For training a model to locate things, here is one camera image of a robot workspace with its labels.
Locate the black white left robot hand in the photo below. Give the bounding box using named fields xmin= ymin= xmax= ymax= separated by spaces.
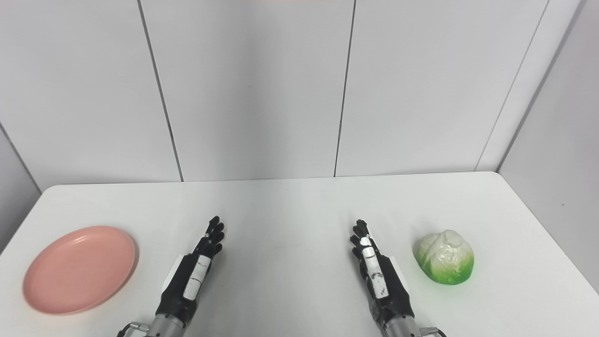
xmin=157 ymin=216 xmax=225 ymax=323

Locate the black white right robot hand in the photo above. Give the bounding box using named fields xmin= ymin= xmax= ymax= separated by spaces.
xmin=350 ymin=219 xmax=415 ymax=328

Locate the green white toy cabbage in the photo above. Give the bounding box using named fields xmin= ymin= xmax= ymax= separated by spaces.
xmin=413 ymin=229 xmax=475 ymax=285

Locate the pink round plate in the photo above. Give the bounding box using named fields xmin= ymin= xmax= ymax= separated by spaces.
xmin=22 ymin=226 xmax=139 ymax=315

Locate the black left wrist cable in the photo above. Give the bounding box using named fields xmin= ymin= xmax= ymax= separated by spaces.
xmin=117 ymin=322 xmax=151 ymax=337

